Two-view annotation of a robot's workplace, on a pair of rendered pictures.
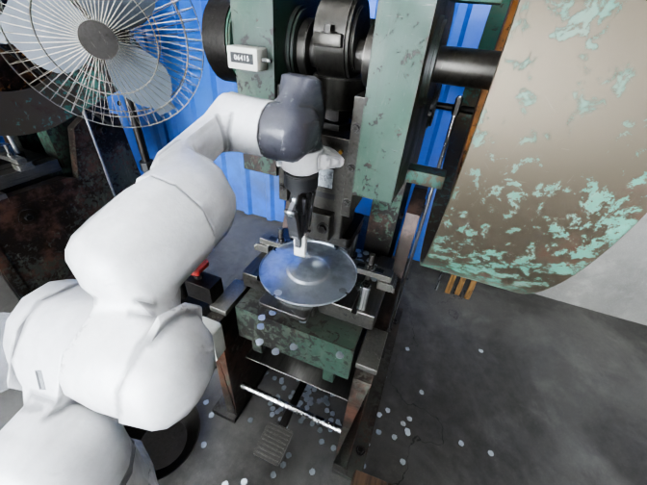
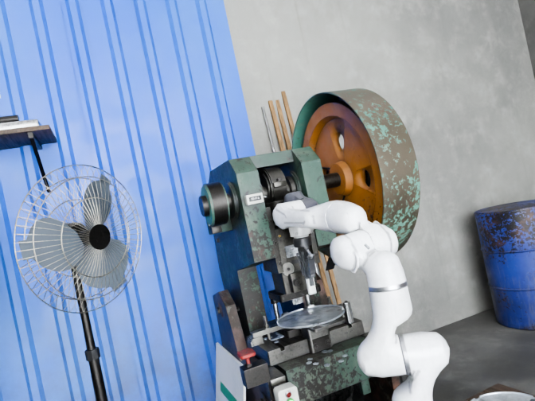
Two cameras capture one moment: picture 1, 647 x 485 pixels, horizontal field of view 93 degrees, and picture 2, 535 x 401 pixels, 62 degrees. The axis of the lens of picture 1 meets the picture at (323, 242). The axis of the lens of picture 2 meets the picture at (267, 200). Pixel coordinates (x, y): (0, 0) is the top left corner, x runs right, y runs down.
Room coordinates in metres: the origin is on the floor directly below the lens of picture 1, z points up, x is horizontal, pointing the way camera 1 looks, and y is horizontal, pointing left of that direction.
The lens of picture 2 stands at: (-0.70, 1.28, 1.29)
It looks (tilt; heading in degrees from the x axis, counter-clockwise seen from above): 0 degrees down; 321
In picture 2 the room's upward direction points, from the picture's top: 12 degrees counter-clockwise
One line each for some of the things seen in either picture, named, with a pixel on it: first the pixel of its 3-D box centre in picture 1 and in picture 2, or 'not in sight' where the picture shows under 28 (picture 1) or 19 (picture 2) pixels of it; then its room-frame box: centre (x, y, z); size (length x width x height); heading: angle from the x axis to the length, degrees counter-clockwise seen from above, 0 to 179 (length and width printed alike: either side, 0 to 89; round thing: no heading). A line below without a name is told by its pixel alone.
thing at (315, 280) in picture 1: (308, 268); (310, 316); (0.70, 0.04, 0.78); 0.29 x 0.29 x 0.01
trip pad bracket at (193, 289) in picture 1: (207, 298); (258, 387); (0.70, 0.37, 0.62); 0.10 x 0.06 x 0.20; 71
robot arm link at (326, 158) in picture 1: (313, 156); (302, 229); (0.64, 0.04, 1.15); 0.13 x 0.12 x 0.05; 72
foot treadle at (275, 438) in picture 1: (301, 387); not in sight; (0.69, 0.04, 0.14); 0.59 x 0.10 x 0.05; 161
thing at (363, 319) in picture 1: (322, 271); (303, 335); (0.82, 0.00, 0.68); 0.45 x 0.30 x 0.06; 71
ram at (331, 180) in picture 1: (324, 180); (290, 256); (0.78, 0.01, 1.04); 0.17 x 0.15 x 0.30; 161
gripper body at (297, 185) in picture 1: (300, 189); (303, 247); (0.63, 0.06, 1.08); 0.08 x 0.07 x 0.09; 162
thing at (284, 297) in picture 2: (326, 225); (294, 293); (0.82, -0.01, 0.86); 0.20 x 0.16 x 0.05; 71
